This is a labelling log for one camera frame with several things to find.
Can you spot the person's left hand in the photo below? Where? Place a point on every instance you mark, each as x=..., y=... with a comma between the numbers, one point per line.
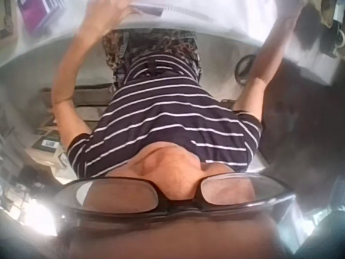
x=105, y=14

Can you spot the stack of purple books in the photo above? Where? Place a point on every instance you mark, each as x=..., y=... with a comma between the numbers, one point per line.
x=41, y=12

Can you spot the cardboard boxes heap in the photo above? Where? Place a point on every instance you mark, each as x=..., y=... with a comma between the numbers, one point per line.
x=48, y=150

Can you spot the white mug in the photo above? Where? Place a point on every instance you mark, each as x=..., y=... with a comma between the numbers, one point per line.
x=340, y=37

